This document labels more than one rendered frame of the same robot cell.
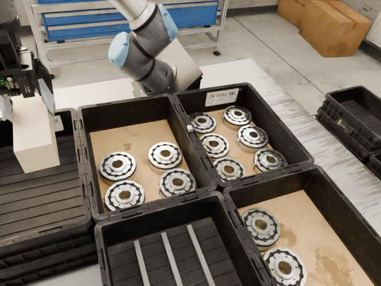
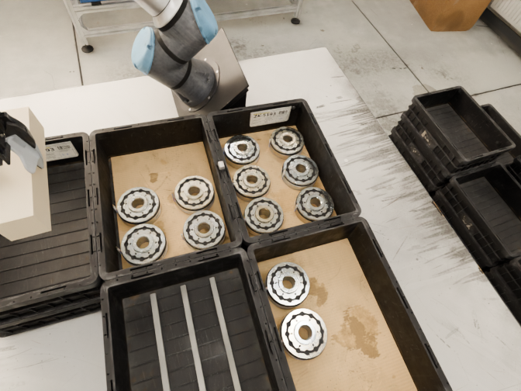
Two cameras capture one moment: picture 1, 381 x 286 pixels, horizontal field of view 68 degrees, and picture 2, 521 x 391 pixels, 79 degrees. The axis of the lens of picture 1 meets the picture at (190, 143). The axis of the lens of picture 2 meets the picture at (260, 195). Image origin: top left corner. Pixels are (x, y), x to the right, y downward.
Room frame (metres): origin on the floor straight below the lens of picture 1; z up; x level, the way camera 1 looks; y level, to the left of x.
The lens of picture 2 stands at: (0.16, -0.09, 1.59)
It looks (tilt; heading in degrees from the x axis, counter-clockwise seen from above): 60 degrees down; 359
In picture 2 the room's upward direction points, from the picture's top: 11 degrees clockwise
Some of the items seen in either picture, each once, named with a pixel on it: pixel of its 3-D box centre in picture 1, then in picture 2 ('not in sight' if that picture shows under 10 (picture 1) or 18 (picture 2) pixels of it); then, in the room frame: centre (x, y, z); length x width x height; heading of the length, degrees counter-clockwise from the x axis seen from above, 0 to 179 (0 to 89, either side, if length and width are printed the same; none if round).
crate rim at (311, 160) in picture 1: (236, 127); (278, 162); (0.66, -0.13, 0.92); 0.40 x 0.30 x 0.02; 26
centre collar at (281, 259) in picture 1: (284, 268); (305, 332); (0.27, -0.25, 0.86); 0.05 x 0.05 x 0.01
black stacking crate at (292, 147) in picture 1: (233, 138); (276, 173); (0.66, -0.13, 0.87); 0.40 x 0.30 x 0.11; 26
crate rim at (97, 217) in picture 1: (140, 146); (161, 186); (0.53, 0.14, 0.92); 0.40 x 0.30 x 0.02; 26
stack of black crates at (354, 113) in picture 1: (350, 138); (435, 150); (1.32, -0.96, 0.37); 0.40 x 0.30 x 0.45; 29
